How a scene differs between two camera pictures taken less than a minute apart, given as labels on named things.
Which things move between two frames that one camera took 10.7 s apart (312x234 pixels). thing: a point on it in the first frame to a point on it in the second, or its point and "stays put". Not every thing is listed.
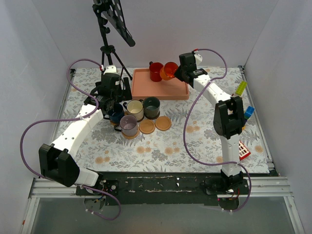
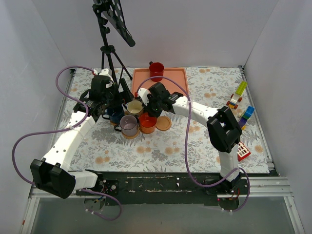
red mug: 155,71 stays put
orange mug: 168,70 to 147,123
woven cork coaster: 132,137 stays put
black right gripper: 178,73 to 153,107
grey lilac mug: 128,126 stays put
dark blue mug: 116,114 stays put
